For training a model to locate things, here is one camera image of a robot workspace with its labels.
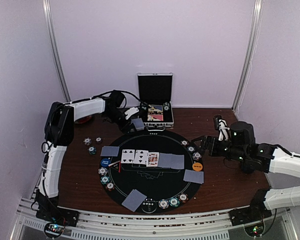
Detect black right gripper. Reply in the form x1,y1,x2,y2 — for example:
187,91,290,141
191,135,248,163

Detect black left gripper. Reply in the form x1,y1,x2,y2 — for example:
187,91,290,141
104,108,138,135

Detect grey blue card deck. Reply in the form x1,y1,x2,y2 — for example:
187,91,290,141
131,118,145,132

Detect face-up clubs card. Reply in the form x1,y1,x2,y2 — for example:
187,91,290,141
133,149,149,165
121,149,136,164

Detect blue card seat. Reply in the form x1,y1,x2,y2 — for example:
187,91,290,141
100,146,120,157
121,189,147,212
183,169,204,184

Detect red black triangle marker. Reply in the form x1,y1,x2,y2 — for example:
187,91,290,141
108,160,121,173

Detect face-up king card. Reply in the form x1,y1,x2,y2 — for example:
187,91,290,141
146,152,160,167

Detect blue white 10 chip stack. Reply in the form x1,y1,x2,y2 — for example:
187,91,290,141
83,137,92,146

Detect green blue chip stack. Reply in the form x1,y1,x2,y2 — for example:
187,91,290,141
88,146,97,155

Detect blue small blind button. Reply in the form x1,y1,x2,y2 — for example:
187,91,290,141
100,158,111,168

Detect blue white chips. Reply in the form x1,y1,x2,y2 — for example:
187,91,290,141
98,167,108,176
192,152,202,161
158,199,170,210

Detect orange big blind button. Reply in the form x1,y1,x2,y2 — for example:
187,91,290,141
192,162,203,172

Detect face-down board card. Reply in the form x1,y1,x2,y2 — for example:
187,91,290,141
170,154,185,170
157,153,173,168

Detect orange chips seat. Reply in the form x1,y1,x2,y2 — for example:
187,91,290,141
181,140,189,147
105,182,115,192
178,193,189,203

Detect blue card front seat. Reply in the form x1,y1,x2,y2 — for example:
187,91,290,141
121,189,147,212

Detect orange chips front seat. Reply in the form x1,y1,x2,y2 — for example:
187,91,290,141
178,193,189,203

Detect clear round dealer button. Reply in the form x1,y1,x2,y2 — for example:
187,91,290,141
141,198,158,214

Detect blue white chips front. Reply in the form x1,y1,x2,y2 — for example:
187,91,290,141
158,199,170,210

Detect green chips front seat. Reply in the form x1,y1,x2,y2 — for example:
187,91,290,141
168,197,180,208

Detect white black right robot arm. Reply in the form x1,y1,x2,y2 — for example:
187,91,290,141
192,117,300,221

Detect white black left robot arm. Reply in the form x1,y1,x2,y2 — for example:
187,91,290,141
38,90,148,199

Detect red card box in case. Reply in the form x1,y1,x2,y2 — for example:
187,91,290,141
147,114,164,122

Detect left chip stack in case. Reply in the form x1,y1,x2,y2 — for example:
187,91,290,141
139,102,149,111

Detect chip stack in case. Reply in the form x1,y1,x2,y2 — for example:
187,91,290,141
163,102,171,111
139,102,149,111

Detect blue card box in case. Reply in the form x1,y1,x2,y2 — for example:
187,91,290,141
148,104,163,113

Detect red floral plate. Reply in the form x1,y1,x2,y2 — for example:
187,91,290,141
74,115,93,125

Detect right chip stack in case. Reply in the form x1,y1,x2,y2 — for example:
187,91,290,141
163,102,171,111

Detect aluminium poker case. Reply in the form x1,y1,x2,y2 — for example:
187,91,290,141
137,72,174,129

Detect round black poker mat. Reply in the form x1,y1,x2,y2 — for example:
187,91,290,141
101,130,203,214

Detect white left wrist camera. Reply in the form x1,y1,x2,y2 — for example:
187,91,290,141
124,107,139,120

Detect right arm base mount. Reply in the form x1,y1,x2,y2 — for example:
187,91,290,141
228,188,272,226

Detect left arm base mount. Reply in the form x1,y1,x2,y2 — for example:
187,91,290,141
34,190,79,227

